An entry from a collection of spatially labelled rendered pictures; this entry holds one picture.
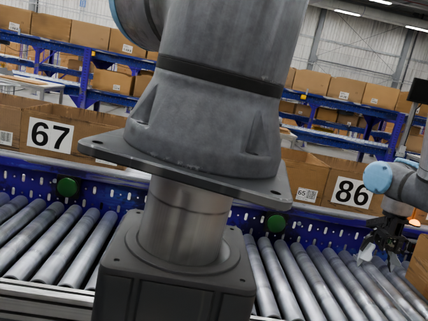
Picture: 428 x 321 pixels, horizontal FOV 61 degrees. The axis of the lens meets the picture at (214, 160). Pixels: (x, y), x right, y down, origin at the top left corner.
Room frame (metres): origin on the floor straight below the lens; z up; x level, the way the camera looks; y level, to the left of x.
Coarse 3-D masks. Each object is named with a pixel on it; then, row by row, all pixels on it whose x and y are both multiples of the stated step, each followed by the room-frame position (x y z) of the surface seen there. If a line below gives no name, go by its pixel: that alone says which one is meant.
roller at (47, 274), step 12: (84, 216) 1.17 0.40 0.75; (96, 216) 1.21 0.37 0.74; (84, 228) 1.09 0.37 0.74; (72, 240) 0.99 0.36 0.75; (60, 252) 0.91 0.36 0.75; (72, 252) 0.95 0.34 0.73; (48, 264) 0.84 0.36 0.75; (60, 264) 0.86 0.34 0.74; (36, 276) 0.78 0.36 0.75; (48, 276) 0.80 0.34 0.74
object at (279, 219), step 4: (272, 216) 1.31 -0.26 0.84; (276, 216) 1.31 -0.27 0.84; (280, 216) 1.31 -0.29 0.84; (268, 220) 1.31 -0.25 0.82; (272, 220) 1.31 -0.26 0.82; (276, 220) 1.31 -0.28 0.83; (280, 220) 1.31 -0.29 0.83; (284, 220) 1.31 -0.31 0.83; (268, 224) 1.31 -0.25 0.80; (272, 224) 1.31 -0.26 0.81; (276, 224) 1.31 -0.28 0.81; (280, 224) 1.31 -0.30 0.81; (284, 224) 1.31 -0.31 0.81; (268, 228) 1.31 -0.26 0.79; (272, 228) 1.31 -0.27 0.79; (276, 228) 1.31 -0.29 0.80; (280, 228) 1.31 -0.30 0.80
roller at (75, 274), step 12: (108, 216) 1.21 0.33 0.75; (96, 228) 1.10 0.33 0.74; (108, 228) 1.13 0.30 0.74; (96, 240) 1.02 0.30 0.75; (84, 252) 0.93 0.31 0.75; (96, 252) 0.97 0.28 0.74; (72, 264) 0.87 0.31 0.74; (84, 264) 0.88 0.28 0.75; (72, 276) 0.81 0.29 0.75; (84, 276) 0.85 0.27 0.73; (72, 288) 0.78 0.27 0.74
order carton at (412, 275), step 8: (424, 240) 1.18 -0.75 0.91; (416, 248) 1.20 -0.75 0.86; (424, 248) 1.16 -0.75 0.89; (416, 256) 1.19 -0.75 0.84; (424, 256) 1.15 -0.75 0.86; (416, 264) 1.17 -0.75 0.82; (424, 264) 1.14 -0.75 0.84; (408, 272) 1.20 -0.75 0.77; (416, 272) 1.16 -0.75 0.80; (424, 272) 1.12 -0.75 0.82; (408, 280) 1.19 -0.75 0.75; (416, 280) 1.15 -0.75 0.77; (424, 280) 1.11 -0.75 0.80; (416, 288) 1.14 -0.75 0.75; (424, 288) 1.10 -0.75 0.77; (424, 296) 1.09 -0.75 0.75
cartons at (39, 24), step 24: (0, 24) 5.59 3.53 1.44; (24, 24) 5.62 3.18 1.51; (48, 24) 5.65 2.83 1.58; (72, 24) 5.67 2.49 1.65; (96, 24) 5.71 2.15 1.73; (120, 48) 5.75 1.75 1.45; (96, 72) 5.50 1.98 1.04; (312, 72) 6.01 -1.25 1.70; (336, 96) 6.06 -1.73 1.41; (360, 96) 6.08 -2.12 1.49; (384, 96) 6.14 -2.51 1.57; (408, 144) 5.92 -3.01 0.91
